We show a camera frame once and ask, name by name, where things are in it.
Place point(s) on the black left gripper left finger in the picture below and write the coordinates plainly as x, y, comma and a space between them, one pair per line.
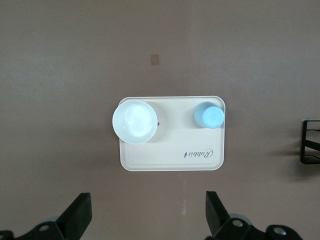
72, 220

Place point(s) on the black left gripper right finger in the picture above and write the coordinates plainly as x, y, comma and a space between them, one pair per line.
217, 217

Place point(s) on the beige plastic tray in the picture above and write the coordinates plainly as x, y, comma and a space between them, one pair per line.
175, 150

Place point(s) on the brown tape patch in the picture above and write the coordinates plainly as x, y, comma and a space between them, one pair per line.
155, 59

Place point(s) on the white bowl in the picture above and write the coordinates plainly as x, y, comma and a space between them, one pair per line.
135, 122

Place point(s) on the light blue cup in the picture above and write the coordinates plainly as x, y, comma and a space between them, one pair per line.
210, 116

